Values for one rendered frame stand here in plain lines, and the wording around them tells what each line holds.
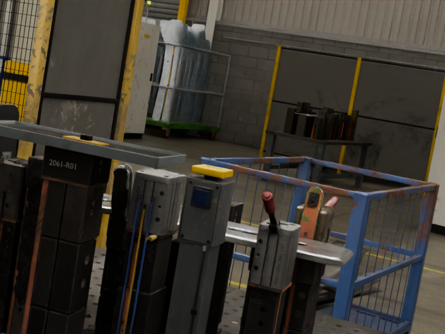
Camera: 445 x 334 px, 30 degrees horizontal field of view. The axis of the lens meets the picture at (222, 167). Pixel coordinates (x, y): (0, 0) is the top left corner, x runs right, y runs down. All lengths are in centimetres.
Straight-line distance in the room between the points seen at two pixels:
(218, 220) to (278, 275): 21
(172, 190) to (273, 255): 24
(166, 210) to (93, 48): 359
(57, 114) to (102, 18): 67
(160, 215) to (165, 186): 6
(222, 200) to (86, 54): 376
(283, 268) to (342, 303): 195
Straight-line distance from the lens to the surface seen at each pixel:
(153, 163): 141
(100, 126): 537
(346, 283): 349
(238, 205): 196
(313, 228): 188
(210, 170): 142
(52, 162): 153
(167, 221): 165
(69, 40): 497
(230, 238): 171
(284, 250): 156
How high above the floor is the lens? 132
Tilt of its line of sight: 6 degrees down
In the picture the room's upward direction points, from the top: 10 degrees clockwise
